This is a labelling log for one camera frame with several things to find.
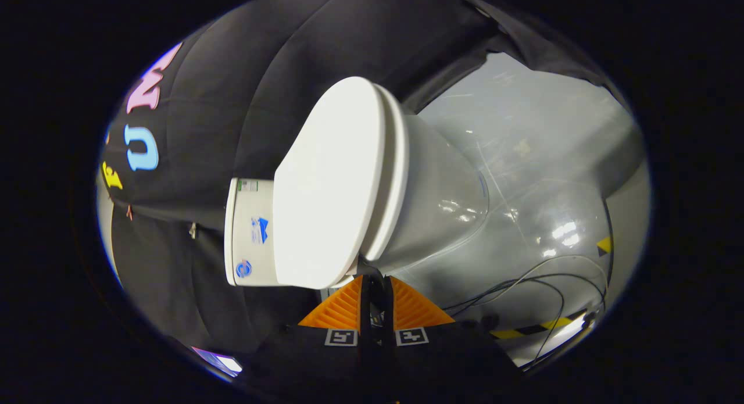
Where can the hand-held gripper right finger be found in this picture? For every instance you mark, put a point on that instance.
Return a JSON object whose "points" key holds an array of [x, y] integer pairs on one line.
{"points": [[386, 334]]}

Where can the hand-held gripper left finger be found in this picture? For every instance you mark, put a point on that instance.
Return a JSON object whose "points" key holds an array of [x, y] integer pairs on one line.
{"points": [[367, 334]]}

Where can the white ceramic toilet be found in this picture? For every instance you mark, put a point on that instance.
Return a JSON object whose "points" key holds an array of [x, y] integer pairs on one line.
{"points": [[442, 200]]}

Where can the white toilet seat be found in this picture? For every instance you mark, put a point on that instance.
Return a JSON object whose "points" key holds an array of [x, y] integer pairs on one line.
{"points": [[390, 177]]}

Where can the yellow black hazard tape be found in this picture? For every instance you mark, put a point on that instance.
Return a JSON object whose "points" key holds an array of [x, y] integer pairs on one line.
{"points": [[546, 324], [605, 245]]}

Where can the silver cloth clip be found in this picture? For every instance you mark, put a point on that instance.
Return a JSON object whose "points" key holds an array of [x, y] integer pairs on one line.
{"points": [[192, 230]]}

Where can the black backdrop cloth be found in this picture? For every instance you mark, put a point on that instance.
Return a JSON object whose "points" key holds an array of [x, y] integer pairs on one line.
{"points": [[244, 102]]}

